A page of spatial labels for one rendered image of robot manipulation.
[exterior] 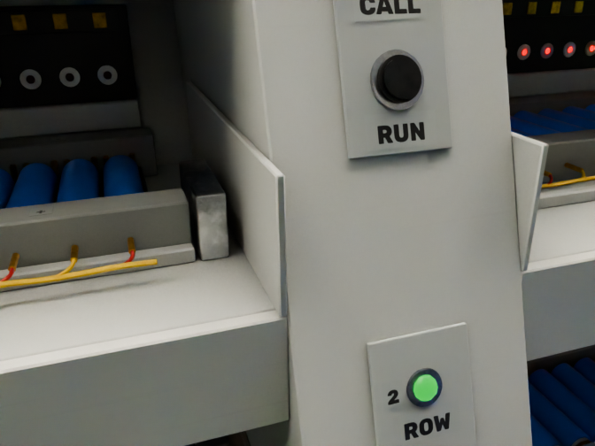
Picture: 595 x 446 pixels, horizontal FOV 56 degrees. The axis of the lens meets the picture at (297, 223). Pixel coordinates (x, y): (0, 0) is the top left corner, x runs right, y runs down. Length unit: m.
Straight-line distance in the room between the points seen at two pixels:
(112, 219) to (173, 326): 0.06
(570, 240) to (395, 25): 0.12
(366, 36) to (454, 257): 0.08
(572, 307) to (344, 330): 0.10
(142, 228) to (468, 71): 0.14
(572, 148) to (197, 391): 0.23
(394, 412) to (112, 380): 0.10
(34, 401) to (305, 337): 0.09
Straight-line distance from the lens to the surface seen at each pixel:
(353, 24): 0.20
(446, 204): 0.21
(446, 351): 0.22
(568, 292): 0.25
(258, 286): 0.21
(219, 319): 0.19
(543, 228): 0.27
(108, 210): 0.22
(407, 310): 0.21
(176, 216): 0.23
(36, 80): 0.35
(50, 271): 0.23
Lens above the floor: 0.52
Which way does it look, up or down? 6 degrees down
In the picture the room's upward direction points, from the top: 6 degrees counter-clockwise
